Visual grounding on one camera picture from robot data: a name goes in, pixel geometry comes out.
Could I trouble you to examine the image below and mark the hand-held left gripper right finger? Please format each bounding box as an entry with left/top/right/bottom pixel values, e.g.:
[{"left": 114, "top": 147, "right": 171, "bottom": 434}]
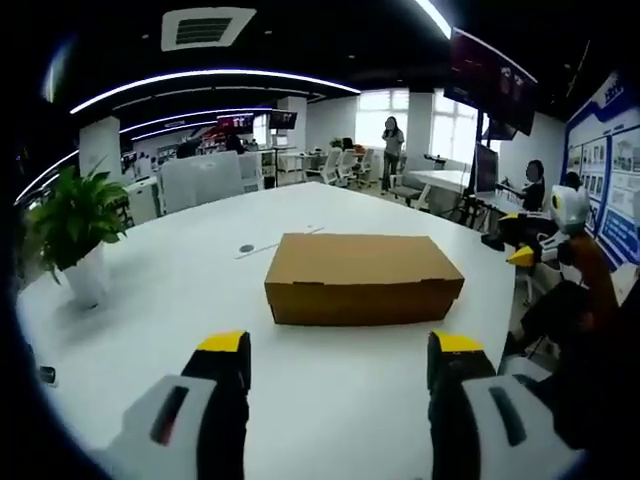
[{"left": 426, "top": 329, "right": 587, "bottom": 480}]

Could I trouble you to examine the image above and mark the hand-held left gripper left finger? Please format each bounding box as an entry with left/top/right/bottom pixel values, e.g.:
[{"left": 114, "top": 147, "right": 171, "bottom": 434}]
[{"left": 92, "top": 329, "right": 252, "bottom": 480}]

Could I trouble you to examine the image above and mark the brown cardboard shoe box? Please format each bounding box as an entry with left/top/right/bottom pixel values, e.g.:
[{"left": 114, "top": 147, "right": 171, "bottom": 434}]
[{"left": 263, "top": 232, "right": 466, "bottom": 328}]

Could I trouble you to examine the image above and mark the dark screen on stand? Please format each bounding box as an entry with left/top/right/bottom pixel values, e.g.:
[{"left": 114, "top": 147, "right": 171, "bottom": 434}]
[{"left": 474, "top": 143, "right": 502, "bottom": 197}]

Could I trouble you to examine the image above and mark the white side table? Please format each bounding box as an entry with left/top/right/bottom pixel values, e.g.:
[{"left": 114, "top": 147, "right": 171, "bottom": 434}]
[{"left": 408, "top": 169, "right": 482, "bottom": 212}]

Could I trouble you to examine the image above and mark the hanging dark display screen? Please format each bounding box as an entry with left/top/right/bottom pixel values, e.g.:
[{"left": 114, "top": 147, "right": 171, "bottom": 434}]
[{"left": 443, "top": 26, "right": 541, "bottom": 137}]

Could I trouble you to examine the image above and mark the white plant pot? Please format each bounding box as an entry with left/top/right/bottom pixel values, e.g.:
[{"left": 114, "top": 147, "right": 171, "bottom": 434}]
[{"left": 61, "top": 241, "right": 114, "bottom": 307}]

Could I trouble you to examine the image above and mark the white office chair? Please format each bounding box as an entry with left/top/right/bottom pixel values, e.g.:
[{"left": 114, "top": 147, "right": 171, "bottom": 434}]
[
  {"left": 304, "top": 147, "right": 343, "bottom": 185},
  {"left": 341, "top": 147, "right": 376, "bottom": 189}
]

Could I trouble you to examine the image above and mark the short ceiling light strip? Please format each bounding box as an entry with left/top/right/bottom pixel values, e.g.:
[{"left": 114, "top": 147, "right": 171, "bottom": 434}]
[{"left": 415, "top": 0, "right": 452, "bottom": 40}]

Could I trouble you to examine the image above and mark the green leafy plant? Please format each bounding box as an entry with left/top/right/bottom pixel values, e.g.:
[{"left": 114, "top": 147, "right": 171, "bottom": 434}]
[{"left": 27, "top": 158, "right": 134, "bottom": 286}]

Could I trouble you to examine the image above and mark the white desk partition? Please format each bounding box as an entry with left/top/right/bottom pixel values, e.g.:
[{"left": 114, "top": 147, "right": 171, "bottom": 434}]
[{"left": 158, "top": 150, "right": 246, "bottom": 217}]

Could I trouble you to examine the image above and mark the long curved ceiling light strip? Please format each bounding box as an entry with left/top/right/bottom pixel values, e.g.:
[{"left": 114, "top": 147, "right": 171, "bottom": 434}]
[{"left": 69, "top": 68, "right": 362, "bottom": 116}]

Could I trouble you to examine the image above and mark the ceiling air vent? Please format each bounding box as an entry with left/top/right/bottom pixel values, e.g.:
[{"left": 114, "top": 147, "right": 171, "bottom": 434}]
[{"left": 160, "top": 8, "right": 249, "bottom": 53}]

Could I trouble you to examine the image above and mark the blue wall poster board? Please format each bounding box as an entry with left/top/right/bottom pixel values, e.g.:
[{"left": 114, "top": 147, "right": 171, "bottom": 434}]
[{"left": 564, "top": 69, "right": 640, "bottom": 272}]

